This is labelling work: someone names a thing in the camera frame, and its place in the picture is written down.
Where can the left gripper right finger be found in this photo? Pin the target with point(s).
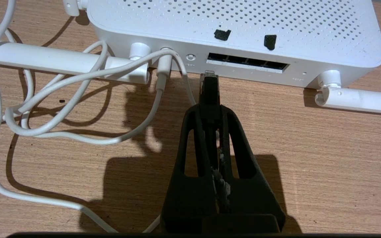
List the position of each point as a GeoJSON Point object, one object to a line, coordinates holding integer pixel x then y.
{"type": "Point", "coordinates": [253, 198]}

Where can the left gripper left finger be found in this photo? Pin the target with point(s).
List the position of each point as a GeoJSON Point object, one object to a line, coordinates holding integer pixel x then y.
{"type": "Point", "coordinates": [187, 198]}

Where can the white router with antennas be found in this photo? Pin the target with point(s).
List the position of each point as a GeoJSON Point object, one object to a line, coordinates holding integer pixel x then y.
{"type": "Point", "coordinates": [243, 19]}

